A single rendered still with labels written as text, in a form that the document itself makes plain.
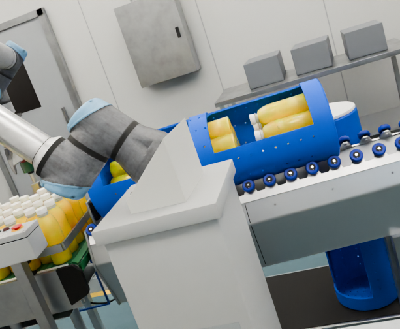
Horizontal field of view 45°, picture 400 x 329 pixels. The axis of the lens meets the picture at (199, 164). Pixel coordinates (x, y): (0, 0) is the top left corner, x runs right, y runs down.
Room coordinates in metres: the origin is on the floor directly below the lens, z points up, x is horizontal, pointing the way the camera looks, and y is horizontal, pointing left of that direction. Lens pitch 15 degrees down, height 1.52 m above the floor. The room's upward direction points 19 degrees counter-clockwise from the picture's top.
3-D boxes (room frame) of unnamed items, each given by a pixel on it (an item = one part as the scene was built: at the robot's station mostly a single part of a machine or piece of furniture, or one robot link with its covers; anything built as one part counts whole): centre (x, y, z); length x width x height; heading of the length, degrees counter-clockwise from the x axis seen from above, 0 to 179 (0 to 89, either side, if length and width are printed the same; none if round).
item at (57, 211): (1.73, 0.57, 1.00); 0.07 x 0.07 x 0.19
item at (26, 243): (1.55, 0.69, 1.05); 0.20 x 0.10 x 0.10; 80
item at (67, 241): (1.81, 0.51, 0.96); 0.40 x 0.01 x 0.03; 170
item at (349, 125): (1.97, -0.55, 0.59); 0.28 x 0.28 x 0.88
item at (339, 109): (1.97, -0.55, 1.03); 0.28 x 0.28 x 0.01
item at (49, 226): (1.66, 0.58, 1.00); 0.07 x 0.07 x 0.19
